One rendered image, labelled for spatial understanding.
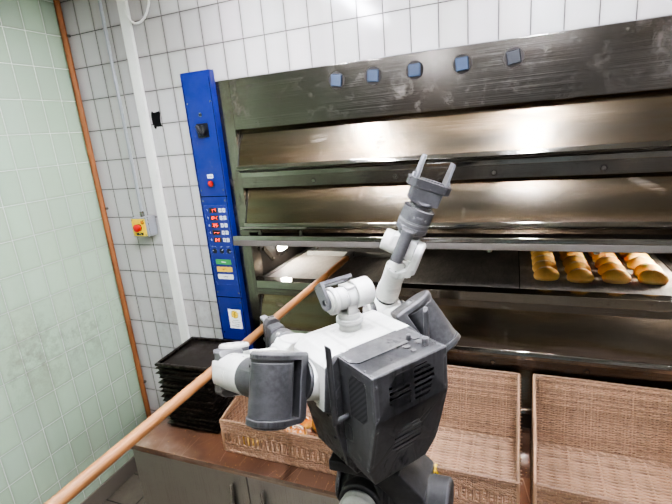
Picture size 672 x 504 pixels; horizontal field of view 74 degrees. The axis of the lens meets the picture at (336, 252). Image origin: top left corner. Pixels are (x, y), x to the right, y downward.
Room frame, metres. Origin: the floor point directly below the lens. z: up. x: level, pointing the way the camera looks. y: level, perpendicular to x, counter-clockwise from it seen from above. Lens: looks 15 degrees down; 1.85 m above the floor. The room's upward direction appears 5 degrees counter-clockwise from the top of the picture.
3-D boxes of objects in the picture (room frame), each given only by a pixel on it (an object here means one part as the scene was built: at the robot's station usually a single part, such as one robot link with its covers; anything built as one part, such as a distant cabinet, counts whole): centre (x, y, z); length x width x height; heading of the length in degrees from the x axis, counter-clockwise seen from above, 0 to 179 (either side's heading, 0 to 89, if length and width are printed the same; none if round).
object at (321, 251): (2.50, -0.16, 1.20); 0.55 x 0.36 x 0.03; 67
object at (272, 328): (1.36, 0.22, 1.20); 0.12 x 0.10 x 0.13; 32
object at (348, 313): (0.96, -0.02, 1.47); 0.10 x 0.07 x 0.09; 122
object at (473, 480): (1.47, -0.35, 0.72); 0.56 x 0.49 x 0.28; 67
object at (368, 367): (0.91, -0.05, 1.27); 0.34 x 0.30 x 0.36; 122
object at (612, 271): (1.91, -1.14, 1.21); 0.61 x 0.48 x 0.06; 158
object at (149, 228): (2.26, 0.97, 1.46); 0.10 x 0.07 x 0.10; 68
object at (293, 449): (1.73, 0.20, 0.72); 0.56 x 0.49 x 0.28; 67
